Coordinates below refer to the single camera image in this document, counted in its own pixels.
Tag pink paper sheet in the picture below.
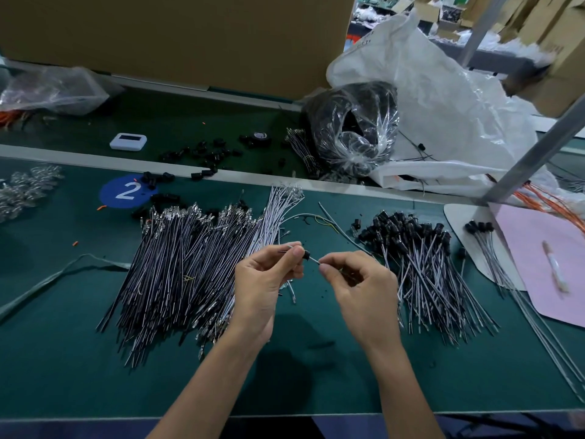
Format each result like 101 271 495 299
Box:
491 202 585 328

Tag stack of cardboard boxes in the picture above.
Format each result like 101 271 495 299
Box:
512 0 585 118

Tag pile of grey wires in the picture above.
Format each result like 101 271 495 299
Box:
96 185 305 371

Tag small bundle of capped wires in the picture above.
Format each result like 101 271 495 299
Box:
463 220 585 403

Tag person's left forearm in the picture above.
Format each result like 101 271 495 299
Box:
146 326 271 439

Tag clear bag with black contents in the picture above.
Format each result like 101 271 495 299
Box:
304 80 400 177

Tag grey metal frame post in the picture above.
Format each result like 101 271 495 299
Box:
483 94 585 205
459 0 511 68

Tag bundle of orange wires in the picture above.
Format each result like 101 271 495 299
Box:
512 182 585 236

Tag large white plastic sack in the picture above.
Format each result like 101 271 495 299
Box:
326 12 585 199

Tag person's right forearm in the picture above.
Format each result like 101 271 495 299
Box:
364 335 447 439

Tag black plastic caps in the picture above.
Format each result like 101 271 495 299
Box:
132 130 301 220

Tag small white timer device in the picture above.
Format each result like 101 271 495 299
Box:
110 132 148 152

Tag pile of wires with black caps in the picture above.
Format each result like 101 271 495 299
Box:
356 211 499 346

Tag person's right hand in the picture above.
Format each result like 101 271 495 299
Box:
317 250 402 355

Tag clear plastic strip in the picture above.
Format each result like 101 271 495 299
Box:
0 253 132 321

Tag crumpled clear plastic bag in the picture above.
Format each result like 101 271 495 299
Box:
0 66 120 117

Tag blue round number sticker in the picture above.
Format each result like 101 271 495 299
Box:
99 174 158 209

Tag person's left hand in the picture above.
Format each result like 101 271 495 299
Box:
227 241 307 348

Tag brown cardboard panel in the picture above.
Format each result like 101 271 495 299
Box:
0 0 358 99

